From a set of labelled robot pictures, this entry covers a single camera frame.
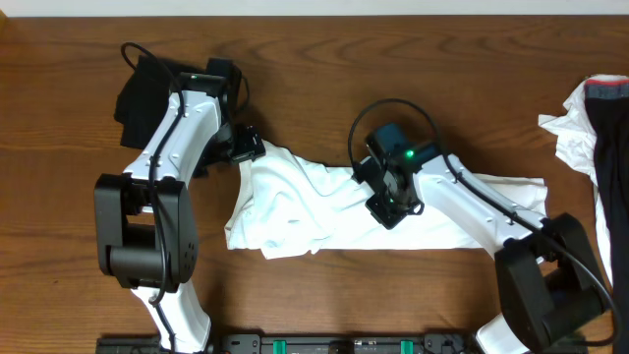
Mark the white printed t-shirt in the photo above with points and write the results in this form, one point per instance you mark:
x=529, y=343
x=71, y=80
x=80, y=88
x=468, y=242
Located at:
x=288, y=206

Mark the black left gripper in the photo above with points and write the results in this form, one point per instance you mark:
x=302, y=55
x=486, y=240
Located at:
x=250, y=145

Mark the white crumpled garment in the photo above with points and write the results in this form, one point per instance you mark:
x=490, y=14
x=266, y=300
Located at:
x=576, y=140

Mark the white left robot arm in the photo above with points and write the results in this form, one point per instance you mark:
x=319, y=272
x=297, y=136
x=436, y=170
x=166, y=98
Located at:
x=147, y=236

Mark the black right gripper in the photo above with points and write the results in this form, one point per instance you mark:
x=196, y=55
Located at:
x=387, y=219

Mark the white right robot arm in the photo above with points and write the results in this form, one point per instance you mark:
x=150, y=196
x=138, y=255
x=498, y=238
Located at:
x=548, y=280

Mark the dark navy striped garment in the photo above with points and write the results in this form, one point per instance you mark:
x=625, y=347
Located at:
x=606, y=103

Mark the black folded cloth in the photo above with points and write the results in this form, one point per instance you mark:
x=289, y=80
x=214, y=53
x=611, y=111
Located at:
x=142, y=103

